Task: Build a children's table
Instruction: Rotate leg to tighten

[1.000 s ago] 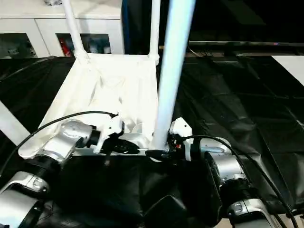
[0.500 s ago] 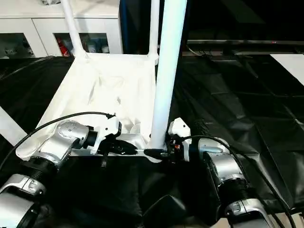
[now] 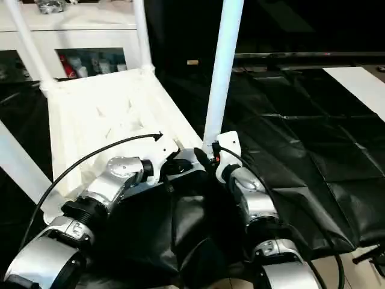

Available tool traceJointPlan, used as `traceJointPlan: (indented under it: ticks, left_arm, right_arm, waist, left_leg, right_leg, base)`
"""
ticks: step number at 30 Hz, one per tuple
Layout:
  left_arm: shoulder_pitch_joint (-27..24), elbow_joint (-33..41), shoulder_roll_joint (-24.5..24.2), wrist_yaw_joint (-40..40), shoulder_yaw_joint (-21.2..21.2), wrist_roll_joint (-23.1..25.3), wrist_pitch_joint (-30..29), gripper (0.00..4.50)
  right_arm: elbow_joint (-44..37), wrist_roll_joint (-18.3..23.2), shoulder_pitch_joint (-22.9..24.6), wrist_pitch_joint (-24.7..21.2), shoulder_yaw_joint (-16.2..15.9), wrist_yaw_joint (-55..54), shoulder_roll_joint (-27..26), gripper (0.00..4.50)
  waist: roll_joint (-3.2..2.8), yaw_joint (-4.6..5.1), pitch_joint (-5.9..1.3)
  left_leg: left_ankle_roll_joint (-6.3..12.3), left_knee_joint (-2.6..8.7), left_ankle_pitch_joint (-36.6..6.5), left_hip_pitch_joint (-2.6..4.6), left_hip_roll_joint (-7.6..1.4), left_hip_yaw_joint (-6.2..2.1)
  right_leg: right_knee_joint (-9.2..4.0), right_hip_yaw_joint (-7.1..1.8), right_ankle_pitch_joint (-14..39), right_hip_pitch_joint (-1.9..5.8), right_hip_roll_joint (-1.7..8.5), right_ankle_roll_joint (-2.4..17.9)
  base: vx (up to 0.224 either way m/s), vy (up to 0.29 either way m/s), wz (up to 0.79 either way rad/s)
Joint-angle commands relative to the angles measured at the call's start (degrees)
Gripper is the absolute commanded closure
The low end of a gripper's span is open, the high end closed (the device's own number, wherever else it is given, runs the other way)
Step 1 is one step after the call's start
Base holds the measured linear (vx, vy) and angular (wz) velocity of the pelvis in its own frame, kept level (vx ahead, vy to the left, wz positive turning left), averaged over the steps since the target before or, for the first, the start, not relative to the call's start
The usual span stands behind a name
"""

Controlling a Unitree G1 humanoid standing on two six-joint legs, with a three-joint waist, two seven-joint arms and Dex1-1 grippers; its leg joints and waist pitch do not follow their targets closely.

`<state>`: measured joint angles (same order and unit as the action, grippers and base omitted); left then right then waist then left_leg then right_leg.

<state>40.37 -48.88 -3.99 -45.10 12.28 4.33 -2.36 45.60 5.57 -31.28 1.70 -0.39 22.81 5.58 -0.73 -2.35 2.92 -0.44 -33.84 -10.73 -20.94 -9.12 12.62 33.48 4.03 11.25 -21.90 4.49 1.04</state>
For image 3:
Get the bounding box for white plastic table leg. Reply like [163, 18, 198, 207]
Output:
[131, 0, 156, 76]
[201, 0, 245, 160]
[4, 0, 60, 98]
[0, 119, 66, 224]

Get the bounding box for white plastic table top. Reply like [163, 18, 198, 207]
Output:
[43, 67, 209, 224]

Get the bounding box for black plastic sheet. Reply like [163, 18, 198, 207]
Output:
[0, 64, 385, 289]

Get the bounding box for metal rod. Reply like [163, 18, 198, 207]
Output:
[233, 51, 385, 60]

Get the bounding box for black backdrop cloth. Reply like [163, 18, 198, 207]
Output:
[143, 0, 385, 69]

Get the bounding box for white glass-door cabinet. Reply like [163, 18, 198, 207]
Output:
[0, 0, 146, 82]

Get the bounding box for white flat board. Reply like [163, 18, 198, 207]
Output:
[322, 66, 385, 120]

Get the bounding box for black floor object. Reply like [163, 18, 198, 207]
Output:
[371, 250, 385, 275]

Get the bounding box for small grey patterned ornament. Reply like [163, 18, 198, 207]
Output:
[35, 0, 67, 16]

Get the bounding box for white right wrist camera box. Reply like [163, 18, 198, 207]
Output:
[214, 130, 244, 184]

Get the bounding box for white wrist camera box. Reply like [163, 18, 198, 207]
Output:
[146, 134, 182, 187]
[214, 130, 244, 184]

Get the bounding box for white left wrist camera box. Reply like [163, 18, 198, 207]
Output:
[146, 134, 182, 187]

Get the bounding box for black table frame leg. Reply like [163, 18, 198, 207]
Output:
[353, 244, 382, 263]

